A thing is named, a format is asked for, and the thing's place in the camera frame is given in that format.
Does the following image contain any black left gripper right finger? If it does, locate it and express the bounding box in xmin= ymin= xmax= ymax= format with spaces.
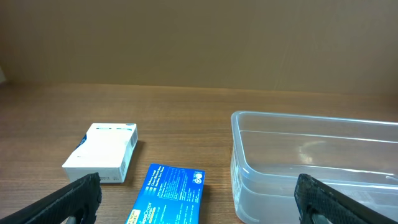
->
xmin=294 ymin=174 xmax=397 ymax=224

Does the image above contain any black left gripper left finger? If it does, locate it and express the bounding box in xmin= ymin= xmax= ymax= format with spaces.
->
xmin=1 ymin=172 xmax=102 ymax=224

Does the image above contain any white medicine box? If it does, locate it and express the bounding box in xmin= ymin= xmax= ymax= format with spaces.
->
xmin=62 ymin=123 xmax=138 ymax=184

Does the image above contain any clear plastic container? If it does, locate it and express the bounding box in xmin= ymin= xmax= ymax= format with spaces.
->
xmin=231 ymin=111 xmax=397 ymax=223

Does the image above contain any blue medicine box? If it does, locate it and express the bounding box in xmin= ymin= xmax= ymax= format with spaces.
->
xmin=125 ymin=164 xmax=205 ymax=224

